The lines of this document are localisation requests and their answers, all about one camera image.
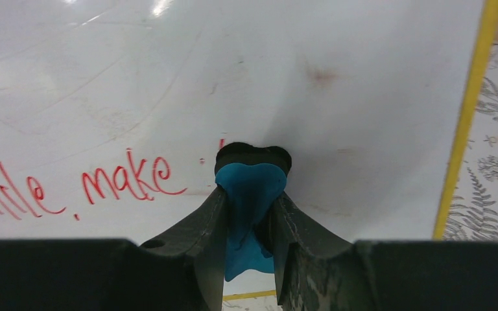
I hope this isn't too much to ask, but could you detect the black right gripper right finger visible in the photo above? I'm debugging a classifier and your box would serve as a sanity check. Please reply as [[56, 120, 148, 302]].
[[270, 194, 376, 310]]

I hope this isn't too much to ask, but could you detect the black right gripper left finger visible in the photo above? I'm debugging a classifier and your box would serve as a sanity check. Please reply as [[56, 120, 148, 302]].
[[141, 187, 228, 310]]

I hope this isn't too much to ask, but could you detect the blue whiteboard eraser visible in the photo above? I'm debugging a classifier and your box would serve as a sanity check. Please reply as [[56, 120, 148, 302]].
[[215, 142, 292, 282]]

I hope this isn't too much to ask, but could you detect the yellow framed whiteboard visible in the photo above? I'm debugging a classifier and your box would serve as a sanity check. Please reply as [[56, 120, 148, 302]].
[[0, 0, 498, 303]]

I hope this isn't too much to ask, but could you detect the floral table mat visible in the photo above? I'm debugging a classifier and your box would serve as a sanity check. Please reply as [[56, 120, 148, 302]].
[[222, 25, 498, 311]]

